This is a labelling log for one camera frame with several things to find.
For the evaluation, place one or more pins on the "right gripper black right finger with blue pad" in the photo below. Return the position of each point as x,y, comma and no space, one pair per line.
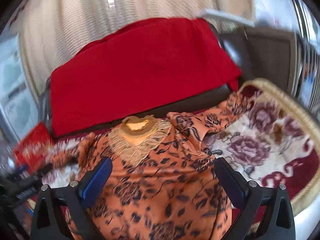
265,213

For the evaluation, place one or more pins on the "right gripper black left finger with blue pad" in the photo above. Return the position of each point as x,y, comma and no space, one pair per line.
48,220

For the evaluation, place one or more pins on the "orange floral garment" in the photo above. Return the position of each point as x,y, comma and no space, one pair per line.
163,184

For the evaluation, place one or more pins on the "red tin box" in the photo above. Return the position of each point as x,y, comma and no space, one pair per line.
31,151

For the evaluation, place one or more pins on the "floral plush sofa cover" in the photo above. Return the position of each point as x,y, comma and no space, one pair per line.
274,142

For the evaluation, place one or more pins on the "dark brown leather sofa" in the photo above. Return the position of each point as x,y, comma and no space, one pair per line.
258,52

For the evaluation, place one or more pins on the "red blanket on sofa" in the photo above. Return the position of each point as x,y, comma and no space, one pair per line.
144,65

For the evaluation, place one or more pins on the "beige dotted curtain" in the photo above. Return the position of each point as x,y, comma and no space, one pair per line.
51,32

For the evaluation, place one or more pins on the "wooden baby crib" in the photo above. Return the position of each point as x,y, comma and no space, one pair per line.
307,84

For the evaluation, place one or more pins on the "white board on crib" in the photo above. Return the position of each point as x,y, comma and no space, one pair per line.
225,17

